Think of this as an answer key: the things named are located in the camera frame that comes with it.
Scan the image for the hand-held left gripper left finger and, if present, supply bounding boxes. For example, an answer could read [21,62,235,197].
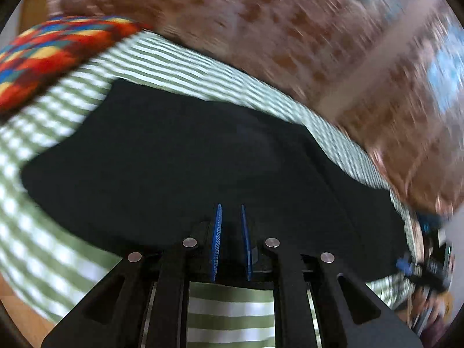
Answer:
[41,204,223,348]

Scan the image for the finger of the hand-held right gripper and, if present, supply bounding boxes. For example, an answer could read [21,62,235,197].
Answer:
[396,255,416,273]

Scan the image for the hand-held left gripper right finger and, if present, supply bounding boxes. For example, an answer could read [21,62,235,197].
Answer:
[240,204,424,348]

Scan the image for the black pants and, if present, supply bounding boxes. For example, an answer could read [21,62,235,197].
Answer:
[21,78,412,283]

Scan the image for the brown floral curtain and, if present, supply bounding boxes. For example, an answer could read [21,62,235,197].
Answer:
[326,0,464,222]

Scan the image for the green white checked bedsheet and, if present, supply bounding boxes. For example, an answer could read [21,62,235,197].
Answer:
[0,31,417,348]

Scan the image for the multicoloured patchwork pillow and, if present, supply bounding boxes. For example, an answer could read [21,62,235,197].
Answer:
[0,15,146,115]

